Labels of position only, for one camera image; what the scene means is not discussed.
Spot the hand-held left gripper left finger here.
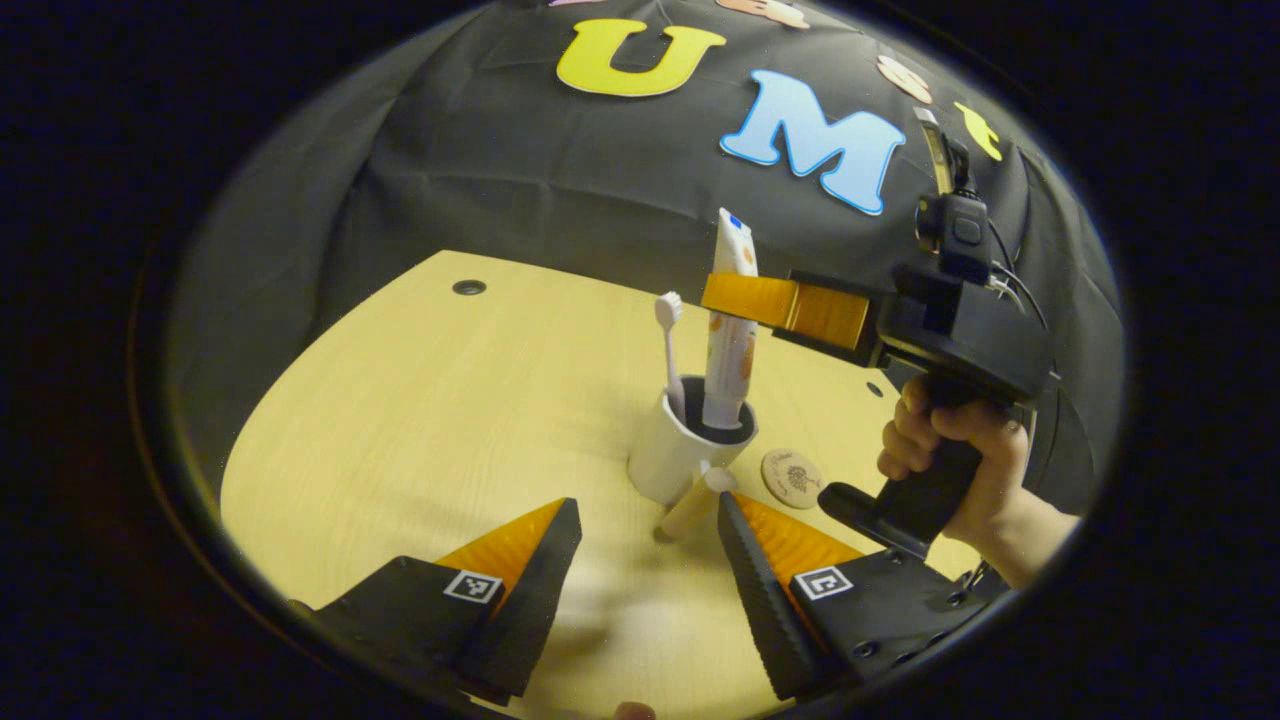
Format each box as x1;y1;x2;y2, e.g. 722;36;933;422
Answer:
290;497;583;706

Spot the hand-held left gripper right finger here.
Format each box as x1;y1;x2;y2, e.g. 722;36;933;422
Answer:
716;490;1011;701

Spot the white toothpaste tube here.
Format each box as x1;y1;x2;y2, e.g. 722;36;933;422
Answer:
700;207;761;431

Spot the white toothbrush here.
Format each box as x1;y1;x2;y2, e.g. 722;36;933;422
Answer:
655;290;689;421

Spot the round brown cork coaster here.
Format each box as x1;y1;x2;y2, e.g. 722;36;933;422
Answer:
760;448;824;511

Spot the white cup with wooden handle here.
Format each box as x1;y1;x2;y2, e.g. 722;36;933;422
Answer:
627;375;759;544

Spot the light wooden desktop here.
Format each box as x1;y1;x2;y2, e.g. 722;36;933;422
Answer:
220;250;986;720

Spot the black backdrop cloth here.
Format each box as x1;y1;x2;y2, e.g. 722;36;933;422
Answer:
165;0;1126;521

